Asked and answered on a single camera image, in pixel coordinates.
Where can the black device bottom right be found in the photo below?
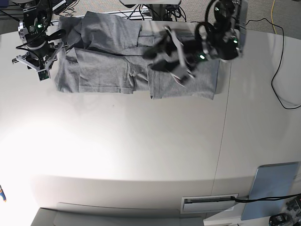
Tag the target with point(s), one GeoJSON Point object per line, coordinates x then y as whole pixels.
{"type": "Point", "coordinates": [281, 219]}

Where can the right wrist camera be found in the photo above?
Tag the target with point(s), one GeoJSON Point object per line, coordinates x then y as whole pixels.
{"type": "Point", "coordinates": [43, 74]}

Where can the blue orange tool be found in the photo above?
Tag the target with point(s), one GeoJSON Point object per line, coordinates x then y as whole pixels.
{"type": "Point", "coordinates": [2, 194]}

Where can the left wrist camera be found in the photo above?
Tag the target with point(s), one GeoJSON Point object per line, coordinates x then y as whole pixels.
{"type": "Point", "coordinates": [182, 75]}

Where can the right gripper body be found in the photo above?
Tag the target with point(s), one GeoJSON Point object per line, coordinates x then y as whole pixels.
{"type": "Point", "coordinates": [40, 58]}

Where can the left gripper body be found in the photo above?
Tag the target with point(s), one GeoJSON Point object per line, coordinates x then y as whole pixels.
{"type": "Point", "coordinates": [189, 53]}

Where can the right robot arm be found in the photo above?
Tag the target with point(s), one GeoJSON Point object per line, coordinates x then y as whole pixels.
{"type": "Point", "coordinates": [37, 16]}

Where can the grey-blue flat panel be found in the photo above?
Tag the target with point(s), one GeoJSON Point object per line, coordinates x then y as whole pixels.
{"type": "Point", "coordinates": [270, 181]}

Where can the grey T-shirt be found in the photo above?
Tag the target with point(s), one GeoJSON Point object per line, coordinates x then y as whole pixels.
{"type": "Point", "coordinates": [104, 55]}

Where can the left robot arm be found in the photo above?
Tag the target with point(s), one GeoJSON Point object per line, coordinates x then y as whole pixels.
{"type": "Point", "coordinates": [221, 36]}

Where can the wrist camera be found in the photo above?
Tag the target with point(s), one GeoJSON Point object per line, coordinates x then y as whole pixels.
{"type": "Point", "coordinates": [182, 75]}
{"type": "Point", "coordinates": [43, 74]}

